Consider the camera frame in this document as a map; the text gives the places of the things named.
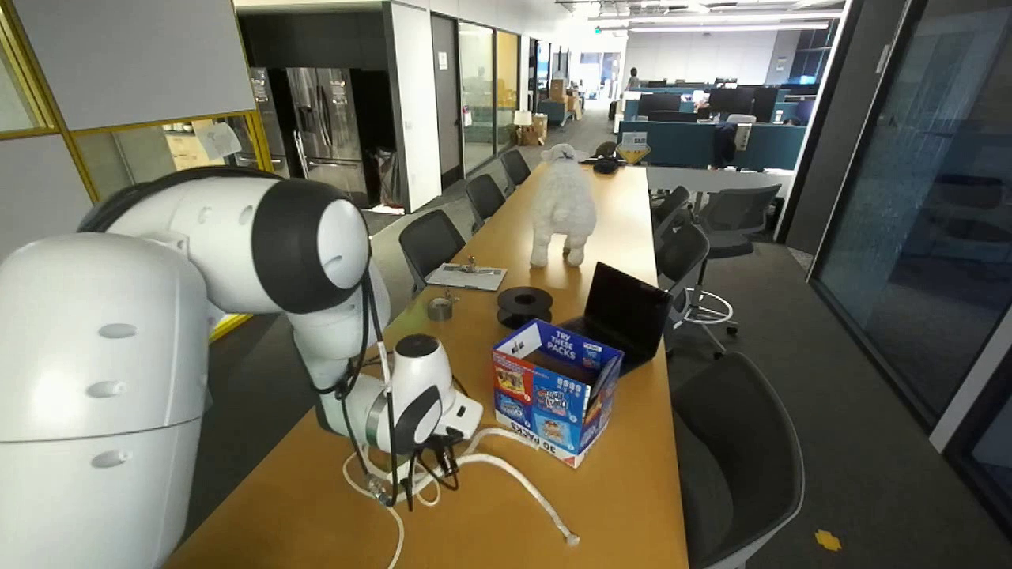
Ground dark office chair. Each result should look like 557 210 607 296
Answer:
395 206 467 287
693 183 785 263
461 172 510 220
501 144 536 190

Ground large grey office chair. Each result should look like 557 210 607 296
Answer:
667 347 810 569

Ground white rope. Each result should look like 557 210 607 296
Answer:
420 422 582 551
338 449 445 569

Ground blue printed cardboard box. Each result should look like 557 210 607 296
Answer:
490 315 625 472

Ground teal desk partition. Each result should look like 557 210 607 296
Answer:
619 81 812 173

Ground cardboard boxes stack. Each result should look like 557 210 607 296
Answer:
512 108 550 147

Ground clipboard with paper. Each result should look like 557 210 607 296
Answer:
420 259 510 295

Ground black filament spool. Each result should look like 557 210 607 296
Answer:
494 284 557 333

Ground black laptop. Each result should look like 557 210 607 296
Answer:
563 259 673 377

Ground office chair with ring footrest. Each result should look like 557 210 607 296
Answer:
655 215 739 341

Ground yellow framed partition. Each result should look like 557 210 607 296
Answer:
0 0 290 210

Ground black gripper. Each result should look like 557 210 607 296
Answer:
407 434 467 498

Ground white sheep figure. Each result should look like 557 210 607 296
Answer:
524 141 600 270

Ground black object on table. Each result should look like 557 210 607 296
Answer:
589 138 625 178

